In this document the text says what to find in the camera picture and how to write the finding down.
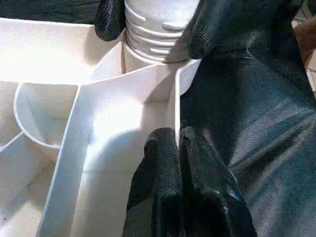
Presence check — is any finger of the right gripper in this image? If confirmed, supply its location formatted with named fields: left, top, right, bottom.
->
left=94, top=0, right=127, bottom=42
left=186, top=0, right=250, bottom=60

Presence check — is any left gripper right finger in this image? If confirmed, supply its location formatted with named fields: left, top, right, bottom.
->
left=179, top=125, right=259, bottom=237

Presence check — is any white plastic table leg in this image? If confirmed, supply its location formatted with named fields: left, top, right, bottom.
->
left=122, top=0, right=202, bottom=64

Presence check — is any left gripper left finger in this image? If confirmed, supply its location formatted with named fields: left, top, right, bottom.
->
left=122, top=127, right=184, bottom=237

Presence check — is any white plastic table top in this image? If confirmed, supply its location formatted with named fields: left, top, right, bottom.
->
left=0, top=17, right=203, bottom=237

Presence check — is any black plastic mat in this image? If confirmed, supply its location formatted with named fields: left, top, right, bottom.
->
left=0, top=0, right=316, bottom=237

